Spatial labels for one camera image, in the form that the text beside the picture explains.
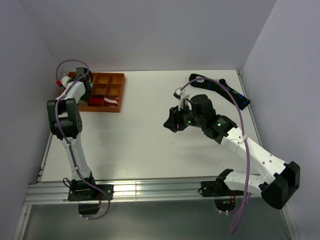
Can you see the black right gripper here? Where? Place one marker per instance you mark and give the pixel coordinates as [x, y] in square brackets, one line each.
[171, 123]

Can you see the orange compartment tray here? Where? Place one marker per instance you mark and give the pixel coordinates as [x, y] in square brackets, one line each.
[96, 84]

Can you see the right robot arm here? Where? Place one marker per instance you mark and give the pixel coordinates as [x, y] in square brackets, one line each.
[276, 181]

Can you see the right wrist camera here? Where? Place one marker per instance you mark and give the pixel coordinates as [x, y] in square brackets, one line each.
[181, 95]

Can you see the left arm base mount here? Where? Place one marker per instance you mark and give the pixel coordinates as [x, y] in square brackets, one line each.
[89, 199]

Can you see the aluminium rail frame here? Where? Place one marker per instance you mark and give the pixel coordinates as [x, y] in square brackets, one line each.
[155, 175]

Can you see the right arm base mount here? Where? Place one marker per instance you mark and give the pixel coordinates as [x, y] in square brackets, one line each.
[218, 189]

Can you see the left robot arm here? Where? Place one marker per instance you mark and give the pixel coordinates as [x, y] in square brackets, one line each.
[66, 124]

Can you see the rolled red white striped sock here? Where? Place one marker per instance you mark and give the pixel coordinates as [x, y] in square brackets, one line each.
[111, 102]

